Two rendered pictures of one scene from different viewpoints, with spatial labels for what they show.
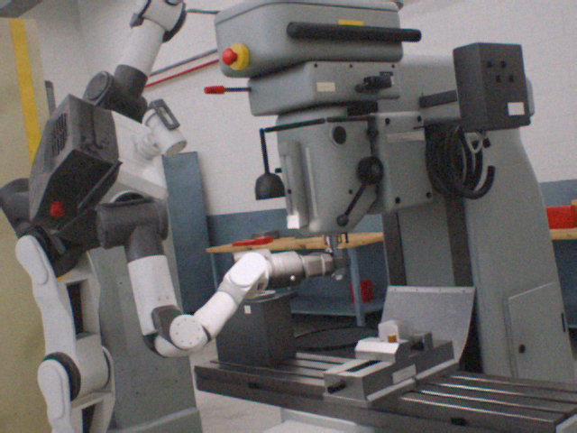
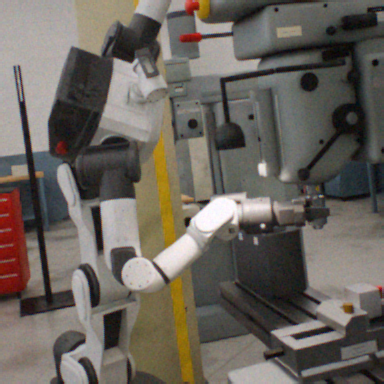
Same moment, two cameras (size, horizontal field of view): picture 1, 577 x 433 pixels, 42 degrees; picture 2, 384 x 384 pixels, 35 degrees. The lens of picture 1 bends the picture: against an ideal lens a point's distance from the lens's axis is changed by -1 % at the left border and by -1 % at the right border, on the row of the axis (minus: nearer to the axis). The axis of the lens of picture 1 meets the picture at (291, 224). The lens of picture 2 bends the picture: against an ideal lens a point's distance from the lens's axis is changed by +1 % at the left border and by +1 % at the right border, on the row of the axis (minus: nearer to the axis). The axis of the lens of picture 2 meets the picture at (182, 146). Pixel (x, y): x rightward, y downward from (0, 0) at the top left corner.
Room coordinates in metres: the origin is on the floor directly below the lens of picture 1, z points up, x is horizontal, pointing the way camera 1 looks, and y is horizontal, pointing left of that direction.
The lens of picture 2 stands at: (0.46, -0.51, 1.51)
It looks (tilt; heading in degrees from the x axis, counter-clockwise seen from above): 3 degrees down; 27
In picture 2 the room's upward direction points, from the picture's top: 7 degrees counter-clockwise
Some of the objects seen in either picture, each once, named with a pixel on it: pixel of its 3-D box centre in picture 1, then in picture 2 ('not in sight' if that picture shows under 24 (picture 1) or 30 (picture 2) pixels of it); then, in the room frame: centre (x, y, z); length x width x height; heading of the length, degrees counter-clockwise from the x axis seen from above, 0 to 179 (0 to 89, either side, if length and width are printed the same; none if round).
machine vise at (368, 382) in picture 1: (390, 361); (353, 329); (1.80, -0.19, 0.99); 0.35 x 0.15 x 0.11; 133
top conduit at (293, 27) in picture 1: (358, 32); not in sight; (1.86, -0.22, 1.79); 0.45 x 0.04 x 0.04; 132
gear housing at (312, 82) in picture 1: (325, 88); (311, 29); (1.98, -0.13, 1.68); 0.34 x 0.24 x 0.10; 132
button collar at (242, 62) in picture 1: (238, 57); (201, 5); (1.80, 0.07, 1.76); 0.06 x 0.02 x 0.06; 42
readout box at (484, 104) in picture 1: (494, 87); not in sight; (1.90, -0.55, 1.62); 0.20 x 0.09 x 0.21; 132
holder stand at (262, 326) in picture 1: (252, 326); (267, 255); (2.26, 0.16, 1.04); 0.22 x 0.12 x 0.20; 49
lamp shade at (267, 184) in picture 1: (269, 185); (229, 135); (1.79, 0.04, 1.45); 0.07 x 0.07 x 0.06
